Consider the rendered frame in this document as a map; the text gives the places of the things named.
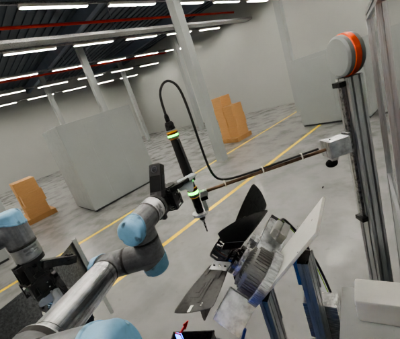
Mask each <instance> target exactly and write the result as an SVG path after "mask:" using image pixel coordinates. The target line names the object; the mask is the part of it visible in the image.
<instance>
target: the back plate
mask: <svg viewBox="0 0 400 339"><path fill-rule="evenodd" d="M324 202H325V197H322V198H321V200H320V201H319V202H318V203H317V205H316V206H315V208H314V209H313V210H312V211H311V212H310V214H309V215H308V217H307V218H306V219H305V220H304V221H303V223H302V224H301V226H300V227H299V228H298V229H297V231H296V232H295V233H294V235H293V236H292V237H291V238H290V240H289V241H288V243H287V244H286V245H285V246H284V248H283V249H282V251H281V252H280V253H282V254H283V255H284V258H283V261H282V265H281V267H280V270H279V272H278V274H277V276H276V278H275V280H274V282H273V284H272V286H271V287H270V290H269V291H268V293H269V292H270V291H271V290H272V289H273V288H274V286H275V285H276V284H277V282H278V281H279V280H280V279H281V278H282V277H283V276H284V274H285V273H286V272H287V271H288V269H289V268H290V267H291V266H292V265H293V264H294V263H295V262H296V260H297V259H298V258H299V256H300V255H301V254H302V253H303V252H304V251H305V250H306V248H307V247H308V246H309V245H310V243H311V242H312V241H313V240H314V239H315V238H316V237H317V235H318V234H319V228H320V224H321V218H322V214H323V207H324ZM268 293H267V294H268ZM267 294H266V295H267ZM265 297H266V296H265Z"/></svg>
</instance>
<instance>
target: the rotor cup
mask: <svg viewBox="0 0 400 339"><path fill-rule="evenodd" d="M220 241H221V239H220V238H219V239H218V241H217V242H216V244H215V245H214V247H213V249H212V251H211V253H210V257H211V258H213V259H214V260H216V261H221V262H230V263H232V264H231V266H230V267H229V269H228V273H230V274H232V273H233V271H234V269H235V268H236V266H237V265H238V263H239V261H240V259H241V257H242V256H243V254H244V252H245V250H246V248H247V247H246V246H244V245H243V246H242V247H241V249H238V248H237V249H234V250H232V249H227V250H222V246H223V244H222V243H221V242H220ZM212 254H214V255H215V256H216V257H218V258H216V257H214V256H213V255H212Z"/></svg>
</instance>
